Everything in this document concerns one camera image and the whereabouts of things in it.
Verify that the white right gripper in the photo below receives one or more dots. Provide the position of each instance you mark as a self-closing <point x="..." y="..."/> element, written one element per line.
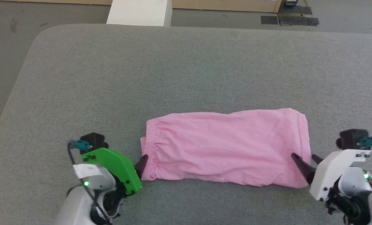
<point x="333" y="172"/>

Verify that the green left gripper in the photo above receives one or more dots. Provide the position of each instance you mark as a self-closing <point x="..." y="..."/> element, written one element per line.
<point x="118" y="167"/>

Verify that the pink shorts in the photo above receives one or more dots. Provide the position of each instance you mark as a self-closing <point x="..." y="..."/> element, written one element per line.
<point x="223" y="147"/>

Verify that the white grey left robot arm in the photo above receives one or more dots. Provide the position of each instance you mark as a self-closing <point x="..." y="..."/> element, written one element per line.
<point x="79" y="200"/>

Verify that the large black floor mat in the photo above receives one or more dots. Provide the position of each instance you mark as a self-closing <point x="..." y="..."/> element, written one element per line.
<point x="298" y="20"/>

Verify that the small black floor mat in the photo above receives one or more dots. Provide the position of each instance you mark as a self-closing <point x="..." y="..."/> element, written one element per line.
<point x="269" y="20"/>

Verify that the white box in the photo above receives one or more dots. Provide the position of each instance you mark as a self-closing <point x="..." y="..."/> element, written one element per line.
<point x="139" y="12"/>

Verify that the black device on floor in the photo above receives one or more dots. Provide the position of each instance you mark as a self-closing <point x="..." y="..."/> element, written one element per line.
<point x="290" y="3"/>

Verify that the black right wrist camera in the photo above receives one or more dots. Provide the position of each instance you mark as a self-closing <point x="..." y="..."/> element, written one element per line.
<point x="350" y="139"/>

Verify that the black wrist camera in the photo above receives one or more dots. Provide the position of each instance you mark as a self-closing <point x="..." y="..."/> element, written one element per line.
<point x="350" y="139"/>
<point x="93" y="140"/>

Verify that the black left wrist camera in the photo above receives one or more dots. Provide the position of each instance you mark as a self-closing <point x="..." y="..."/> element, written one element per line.
<point x="93" y="140"/>

